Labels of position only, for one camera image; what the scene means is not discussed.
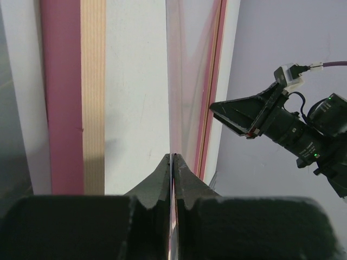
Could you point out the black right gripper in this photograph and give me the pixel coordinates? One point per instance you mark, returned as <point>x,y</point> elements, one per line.
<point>251,116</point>

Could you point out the mountain landscape photo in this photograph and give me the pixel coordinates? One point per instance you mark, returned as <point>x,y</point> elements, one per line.
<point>15,176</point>

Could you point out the pink wooden picture frame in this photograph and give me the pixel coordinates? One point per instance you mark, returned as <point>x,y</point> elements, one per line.
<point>106,76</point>

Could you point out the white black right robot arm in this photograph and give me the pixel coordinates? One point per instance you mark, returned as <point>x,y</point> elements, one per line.
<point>316,137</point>

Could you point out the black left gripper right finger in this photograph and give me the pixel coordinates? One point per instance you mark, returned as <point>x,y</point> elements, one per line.
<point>210,226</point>

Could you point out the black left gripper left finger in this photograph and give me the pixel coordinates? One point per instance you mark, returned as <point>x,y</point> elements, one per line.
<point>134,225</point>

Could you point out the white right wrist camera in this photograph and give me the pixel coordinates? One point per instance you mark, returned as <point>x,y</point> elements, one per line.
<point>284,77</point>

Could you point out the clear acrylic sheet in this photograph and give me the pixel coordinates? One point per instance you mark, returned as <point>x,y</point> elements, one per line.
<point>194,34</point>

